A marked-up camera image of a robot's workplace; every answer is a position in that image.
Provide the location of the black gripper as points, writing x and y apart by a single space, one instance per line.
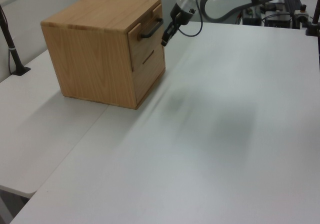
183 16

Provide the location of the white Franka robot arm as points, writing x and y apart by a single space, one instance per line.
225 1

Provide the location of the wooden drawer front with slot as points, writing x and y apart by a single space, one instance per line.
150 81

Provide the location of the oak wooden cabinet box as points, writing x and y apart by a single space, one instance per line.
85 58

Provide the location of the black control box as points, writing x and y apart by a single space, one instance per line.
278 21

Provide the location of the black computer keyboard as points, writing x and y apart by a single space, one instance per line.
292 4

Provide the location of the grey emergency stop button box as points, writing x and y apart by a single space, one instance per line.
302 12

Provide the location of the black pole with table clamp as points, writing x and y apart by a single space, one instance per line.
313 21

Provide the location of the black camera pole with base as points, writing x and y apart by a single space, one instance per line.
12 51

